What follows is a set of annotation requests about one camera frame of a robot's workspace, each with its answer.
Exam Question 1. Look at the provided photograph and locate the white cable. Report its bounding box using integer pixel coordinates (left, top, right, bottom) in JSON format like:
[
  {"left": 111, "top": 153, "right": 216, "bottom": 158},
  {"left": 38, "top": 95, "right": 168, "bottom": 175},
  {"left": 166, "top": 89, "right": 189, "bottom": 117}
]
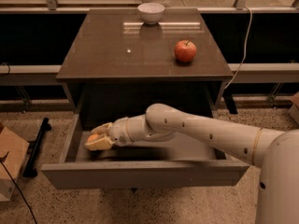
[{"left": 223, "top": 6, "right": 254, "bottom": 91}]

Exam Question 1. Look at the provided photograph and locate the grey cabinet with counter top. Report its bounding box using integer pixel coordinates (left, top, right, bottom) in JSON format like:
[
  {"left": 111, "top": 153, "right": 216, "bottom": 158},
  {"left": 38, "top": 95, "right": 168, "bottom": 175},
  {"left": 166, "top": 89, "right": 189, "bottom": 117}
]
[{"left": 57, "top": 8, "right": 232, "bottom": 114}]

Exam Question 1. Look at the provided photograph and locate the black metal bar stand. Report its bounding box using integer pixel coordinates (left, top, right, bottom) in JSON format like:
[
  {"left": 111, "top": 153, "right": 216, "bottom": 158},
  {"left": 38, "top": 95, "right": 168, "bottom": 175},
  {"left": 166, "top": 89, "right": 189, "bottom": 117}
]
[{"left": 22, "top": 118, "right": 51, "bottom": 178}]

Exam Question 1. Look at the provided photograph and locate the red apple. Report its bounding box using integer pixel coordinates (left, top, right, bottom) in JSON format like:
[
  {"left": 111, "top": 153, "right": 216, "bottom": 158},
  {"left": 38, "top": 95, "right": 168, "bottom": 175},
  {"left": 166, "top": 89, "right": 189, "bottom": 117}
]
[{"left": 174, "top": 40, "right": 197, "bottom": 63}]

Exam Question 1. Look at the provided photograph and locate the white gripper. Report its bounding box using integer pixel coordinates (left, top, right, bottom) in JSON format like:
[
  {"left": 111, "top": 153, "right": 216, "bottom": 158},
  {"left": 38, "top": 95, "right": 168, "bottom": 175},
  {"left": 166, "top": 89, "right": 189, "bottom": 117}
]
[{"left": 85, "top": 118, "right": 132, "bottom": 151}]

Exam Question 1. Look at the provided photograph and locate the black cable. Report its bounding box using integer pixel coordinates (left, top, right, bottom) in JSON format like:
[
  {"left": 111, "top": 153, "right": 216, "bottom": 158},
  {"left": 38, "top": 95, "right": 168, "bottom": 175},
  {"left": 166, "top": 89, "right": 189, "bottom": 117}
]
[{"left": 0, "top": 159, "right": 39, "bottom": 224}]

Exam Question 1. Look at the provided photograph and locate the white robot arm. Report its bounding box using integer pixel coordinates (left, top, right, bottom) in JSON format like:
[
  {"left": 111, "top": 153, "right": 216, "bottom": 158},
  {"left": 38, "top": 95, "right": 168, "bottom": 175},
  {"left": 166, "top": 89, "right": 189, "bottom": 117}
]
[{"left": 85, "top": 104, "right": 299, "bottom": 224}]

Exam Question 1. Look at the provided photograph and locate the white bowl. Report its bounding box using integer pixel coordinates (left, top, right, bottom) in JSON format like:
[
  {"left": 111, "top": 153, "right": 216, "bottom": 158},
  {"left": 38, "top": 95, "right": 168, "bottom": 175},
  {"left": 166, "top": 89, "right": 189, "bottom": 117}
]
[{"left": 137, "top": 3, "right": 165, "bottom": 24}]

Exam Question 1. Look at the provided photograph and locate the cardboard box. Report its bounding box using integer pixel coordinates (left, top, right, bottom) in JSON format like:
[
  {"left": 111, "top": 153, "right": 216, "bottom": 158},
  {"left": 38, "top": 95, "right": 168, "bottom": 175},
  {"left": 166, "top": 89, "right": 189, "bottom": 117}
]
[{"left": 0, "top": 124, "right": 29, "bottom": 202}]

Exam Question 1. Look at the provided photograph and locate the orange fruit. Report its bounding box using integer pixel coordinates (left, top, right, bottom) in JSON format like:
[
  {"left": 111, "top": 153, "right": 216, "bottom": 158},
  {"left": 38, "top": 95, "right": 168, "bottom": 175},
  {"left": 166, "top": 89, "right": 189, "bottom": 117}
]
[{"left": 87, "top": 134, "right": 100, "bottom": 142}]

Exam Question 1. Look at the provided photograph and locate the open grey top drawer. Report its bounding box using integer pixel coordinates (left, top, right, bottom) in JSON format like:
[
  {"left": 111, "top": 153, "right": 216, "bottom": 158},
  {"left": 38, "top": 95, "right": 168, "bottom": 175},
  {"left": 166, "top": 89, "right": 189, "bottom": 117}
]
[{"left": 41, "top": 83, "right": 250, "bottom": 190}]

